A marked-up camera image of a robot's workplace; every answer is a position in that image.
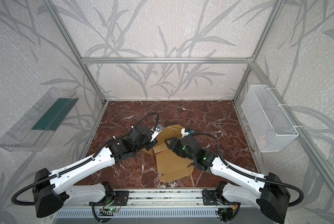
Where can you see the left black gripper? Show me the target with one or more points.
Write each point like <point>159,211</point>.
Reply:
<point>150,142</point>

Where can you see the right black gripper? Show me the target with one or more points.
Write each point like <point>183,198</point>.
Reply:
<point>174,143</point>

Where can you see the brown cardboard box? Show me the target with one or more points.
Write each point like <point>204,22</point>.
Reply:
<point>169,165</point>

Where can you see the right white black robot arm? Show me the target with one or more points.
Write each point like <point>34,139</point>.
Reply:
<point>246,187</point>

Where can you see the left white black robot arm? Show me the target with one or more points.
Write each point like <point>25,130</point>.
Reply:
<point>56,189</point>

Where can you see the black connector box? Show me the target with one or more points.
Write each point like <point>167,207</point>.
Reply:
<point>225,215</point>

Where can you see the green circuit board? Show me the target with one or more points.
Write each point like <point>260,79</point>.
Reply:
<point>106,212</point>

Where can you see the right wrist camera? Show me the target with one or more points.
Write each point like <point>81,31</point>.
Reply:
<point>186,131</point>

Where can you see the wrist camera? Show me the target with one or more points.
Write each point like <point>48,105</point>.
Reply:
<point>186,131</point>
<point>156,131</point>

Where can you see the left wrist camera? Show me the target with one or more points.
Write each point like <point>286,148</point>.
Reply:
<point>156,131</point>

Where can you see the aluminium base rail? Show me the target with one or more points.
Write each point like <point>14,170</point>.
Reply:
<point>167,198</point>

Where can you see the white wire mesh basket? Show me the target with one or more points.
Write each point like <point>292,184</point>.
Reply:
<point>271,127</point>

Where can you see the clear plastic wall bin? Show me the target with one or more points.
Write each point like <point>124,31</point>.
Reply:
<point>33,131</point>

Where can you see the aluminium frame enclosure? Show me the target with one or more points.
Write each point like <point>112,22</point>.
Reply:
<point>324,168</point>

